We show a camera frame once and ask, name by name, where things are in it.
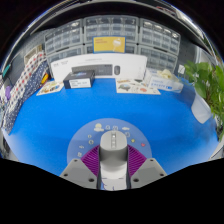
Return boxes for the navy white-dotted cloth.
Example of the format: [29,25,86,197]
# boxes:
[1,59,50,134]

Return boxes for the red blue checkered cloth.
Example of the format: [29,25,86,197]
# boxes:
[6,51,48,114]

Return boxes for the teal object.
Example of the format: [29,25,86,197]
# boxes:
[1,63,12,78]

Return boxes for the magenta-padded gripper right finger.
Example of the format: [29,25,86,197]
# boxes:
[125,143,168,190]

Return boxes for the grey pegboard panel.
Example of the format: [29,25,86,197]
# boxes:
[13,28,48,68]

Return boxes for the white computer mouse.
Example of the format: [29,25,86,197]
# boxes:
[99,130,129,181]

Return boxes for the small yellow object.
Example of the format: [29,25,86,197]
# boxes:
[40,72,50,85]

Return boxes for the long white keyboard box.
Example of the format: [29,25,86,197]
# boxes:
[49,53,148,83]

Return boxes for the green potted plant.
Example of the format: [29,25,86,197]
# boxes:
[183,59,224,141]

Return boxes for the purple bag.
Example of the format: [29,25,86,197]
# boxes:
[3,84,13,103]

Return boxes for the cream woven basket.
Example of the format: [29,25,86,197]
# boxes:
[23,44,44,64]

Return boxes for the yellow card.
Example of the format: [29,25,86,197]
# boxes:
[92,35,127,54]

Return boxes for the colourful picture card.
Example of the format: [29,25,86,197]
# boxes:
[115,78,162,96]
[35,79,65,97]

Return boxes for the clear plastic box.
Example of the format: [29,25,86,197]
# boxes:
[143,68,184,94]

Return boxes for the small black box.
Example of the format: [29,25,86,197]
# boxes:
[62,70,96,90]

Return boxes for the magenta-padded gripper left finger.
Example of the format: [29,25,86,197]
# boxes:
[59,143,103,190]

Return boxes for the grey small-parts drawer cabinet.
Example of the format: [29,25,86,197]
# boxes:
[138,44,178,73]
[83,42,139,55]
[83,14,140,45]
[46,44,84,65]
[138,18,182,55]
[44,20,84,55]

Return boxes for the white plant pot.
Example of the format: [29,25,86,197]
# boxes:
[191,94,213,125]

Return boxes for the round blue cartoon mouse pad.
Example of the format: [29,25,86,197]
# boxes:
[66,118,153,192]

